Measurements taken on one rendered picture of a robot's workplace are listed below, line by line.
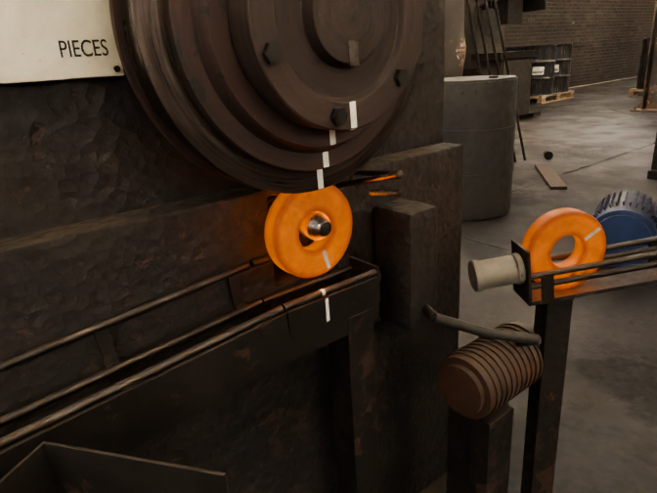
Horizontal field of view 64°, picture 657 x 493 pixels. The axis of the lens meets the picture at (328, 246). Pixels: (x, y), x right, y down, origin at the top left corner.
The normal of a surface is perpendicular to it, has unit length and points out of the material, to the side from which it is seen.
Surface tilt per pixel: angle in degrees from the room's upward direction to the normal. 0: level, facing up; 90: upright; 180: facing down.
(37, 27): 90
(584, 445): 0
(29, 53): 90
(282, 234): 90
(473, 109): 90
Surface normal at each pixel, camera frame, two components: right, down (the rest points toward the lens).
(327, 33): 0.63, 0.23
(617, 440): -0.06, -0.94
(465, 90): -0.33, 0.34
